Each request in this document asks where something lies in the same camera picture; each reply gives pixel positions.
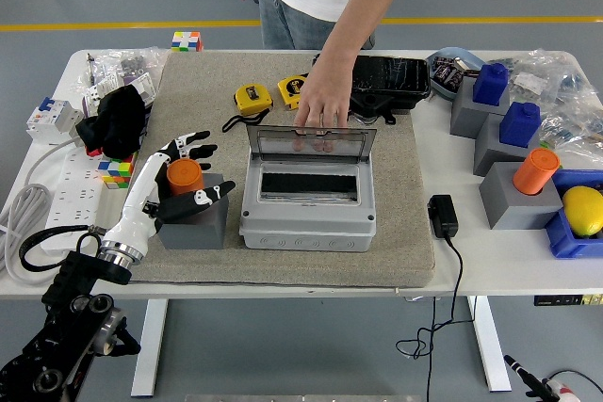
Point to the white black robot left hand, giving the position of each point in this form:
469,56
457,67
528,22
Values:
136,204

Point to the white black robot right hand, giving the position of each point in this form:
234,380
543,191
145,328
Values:
523,371

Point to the person's left hand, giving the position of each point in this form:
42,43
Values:
327,91

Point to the orange cylinder battery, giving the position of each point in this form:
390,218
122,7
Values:
534,171
186,178

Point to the grey electrical box with lid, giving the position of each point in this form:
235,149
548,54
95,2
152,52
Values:
306,232

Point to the person's left forearm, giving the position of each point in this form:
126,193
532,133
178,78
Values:
358,20

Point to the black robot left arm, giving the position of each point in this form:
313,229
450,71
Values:
89,275

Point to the white purple card box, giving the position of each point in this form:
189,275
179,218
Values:
141,86

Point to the colourful puzzle cube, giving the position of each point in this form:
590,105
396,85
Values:
115,173

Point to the white table leg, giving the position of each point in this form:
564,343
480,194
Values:
148,350
490,350

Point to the black plastic tray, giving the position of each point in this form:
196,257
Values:
391,77

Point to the white power strip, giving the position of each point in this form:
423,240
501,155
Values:
70,204

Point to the grey block holder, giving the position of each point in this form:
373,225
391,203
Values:
513,211
490,150
198,232
466,115

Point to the black table control panel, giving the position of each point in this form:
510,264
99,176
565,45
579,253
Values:
565,300

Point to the white-faced puzzle cube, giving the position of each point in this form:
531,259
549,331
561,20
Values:
186,40

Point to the black cloth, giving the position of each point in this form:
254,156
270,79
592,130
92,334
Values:
120,119

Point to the white blue circuit breaker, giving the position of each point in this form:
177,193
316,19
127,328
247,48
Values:
52,119

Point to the grey-brown mat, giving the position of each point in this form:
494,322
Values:
198,91

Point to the dark packets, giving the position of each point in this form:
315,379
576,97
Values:
450,73

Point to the blue plastic bin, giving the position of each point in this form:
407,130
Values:
565,244

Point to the light blue tray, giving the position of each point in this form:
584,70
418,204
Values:
459,53

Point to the clear bag of metal parts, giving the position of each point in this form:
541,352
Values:
136,63

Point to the metal screwdriver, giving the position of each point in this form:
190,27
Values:
90,70

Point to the blue bottle-shaped block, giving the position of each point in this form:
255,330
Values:
490,84
518,124

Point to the yellow lemon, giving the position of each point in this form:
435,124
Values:
584,211

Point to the clear bag of white parts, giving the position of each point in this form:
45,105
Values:
530,82

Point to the clear bag of dark parts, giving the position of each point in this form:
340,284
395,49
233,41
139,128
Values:
575,115

